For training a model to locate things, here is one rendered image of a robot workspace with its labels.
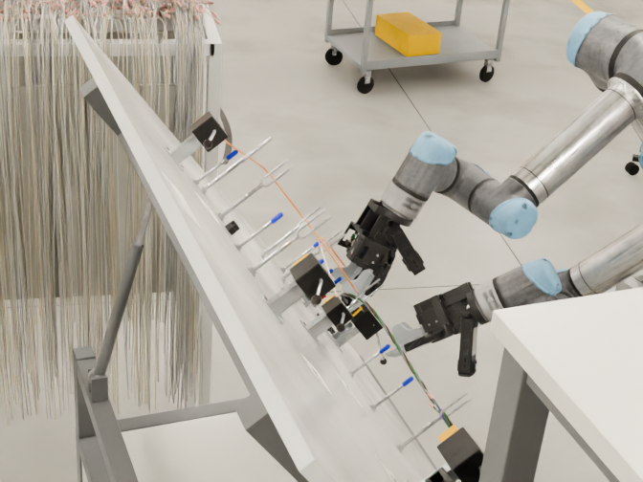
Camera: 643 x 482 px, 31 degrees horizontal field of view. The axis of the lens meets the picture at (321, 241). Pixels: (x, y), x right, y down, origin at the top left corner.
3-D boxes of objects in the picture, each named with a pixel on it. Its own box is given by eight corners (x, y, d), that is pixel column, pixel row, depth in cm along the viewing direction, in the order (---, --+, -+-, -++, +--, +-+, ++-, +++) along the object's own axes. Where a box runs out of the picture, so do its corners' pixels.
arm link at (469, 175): (492, 223, 214) (454, 208, 207) (454, 197, 222) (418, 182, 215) (513, 186, 212) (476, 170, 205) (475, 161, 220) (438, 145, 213)
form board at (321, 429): (662, 833, 163) (673, 825, 163) (299, 471, 101) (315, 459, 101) (350, 358, 257) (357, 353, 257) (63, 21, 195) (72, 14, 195)
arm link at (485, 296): (512, 313, 222) (504, 316, 214) (491, 322, 223) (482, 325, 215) (497, 277, 223) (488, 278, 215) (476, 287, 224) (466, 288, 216)
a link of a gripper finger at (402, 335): (376, 333, 227) (418, 314, 224) (388, 361, 226) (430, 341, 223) (372, 334, 224) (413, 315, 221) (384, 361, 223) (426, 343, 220)
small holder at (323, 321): (307, 337, 176) (344, 308, 176) (299, 317, 185) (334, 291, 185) (325, 359, 177) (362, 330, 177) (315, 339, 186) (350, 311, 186)
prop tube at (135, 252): (102, 382, 217) (144, 242, 206) (105, 390, 215) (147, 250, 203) (85, 381, 216) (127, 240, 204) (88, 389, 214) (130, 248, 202)
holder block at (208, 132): (166, 157, 171) (214, 120, 171) (163, 143, 181) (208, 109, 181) (186, 181, 172) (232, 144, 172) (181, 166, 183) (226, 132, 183)
